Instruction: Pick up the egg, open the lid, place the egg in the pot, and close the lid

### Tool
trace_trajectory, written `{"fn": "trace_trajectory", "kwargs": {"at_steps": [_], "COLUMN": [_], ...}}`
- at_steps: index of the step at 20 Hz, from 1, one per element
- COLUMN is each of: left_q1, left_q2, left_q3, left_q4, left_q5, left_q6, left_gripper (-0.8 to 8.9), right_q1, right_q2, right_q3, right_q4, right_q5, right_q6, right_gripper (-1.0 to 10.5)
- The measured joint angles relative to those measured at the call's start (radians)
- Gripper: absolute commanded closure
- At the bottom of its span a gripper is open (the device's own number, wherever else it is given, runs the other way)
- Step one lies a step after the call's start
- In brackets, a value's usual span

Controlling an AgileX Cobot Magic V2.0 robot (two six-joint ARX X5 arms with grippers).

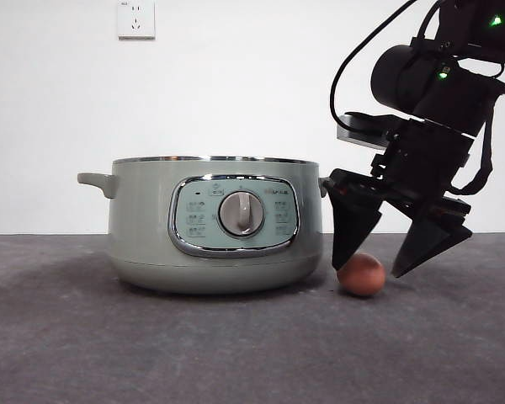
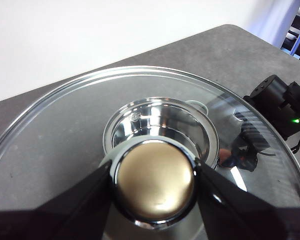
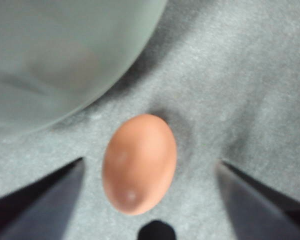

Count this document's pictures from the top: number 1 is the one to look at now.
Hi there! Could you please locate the brown egg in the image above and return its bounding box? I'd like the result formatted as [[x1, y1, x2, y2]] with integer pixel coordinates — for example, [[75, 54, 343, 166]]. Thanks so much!
[[336, 252, 386, 298]]

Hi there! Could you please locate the pale green electric cooking pot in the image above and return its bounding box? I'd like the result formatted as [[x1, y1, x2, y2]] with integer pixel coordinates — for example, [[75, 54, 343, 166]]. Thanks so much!
[[77, 155, 332, 295]]

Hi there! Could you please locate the black looped wrist cable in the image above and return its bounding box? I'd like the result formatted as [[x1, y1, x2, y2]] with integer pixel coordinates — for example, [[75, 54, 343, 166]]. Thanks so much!
[[449, 94, 497, 195]]

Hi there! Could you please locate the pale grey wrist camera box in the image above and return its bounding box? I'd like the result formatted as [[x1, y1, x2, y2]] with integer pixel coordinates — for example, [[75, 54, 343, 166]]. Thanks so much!
[[335, 111, 401, 153]]

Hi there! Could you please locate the long black arm cable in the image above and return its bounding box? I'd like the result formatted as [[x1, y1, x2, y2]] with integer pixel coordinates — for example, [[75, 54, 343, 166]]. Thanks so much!
[[328, 0, 420, 127]]

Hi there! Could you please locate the white wall power outlet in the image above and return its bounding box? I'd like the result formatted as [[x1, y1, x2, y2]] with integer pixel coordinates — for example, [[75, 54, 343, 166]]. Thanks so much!
[[117, 0, 156, 41]]

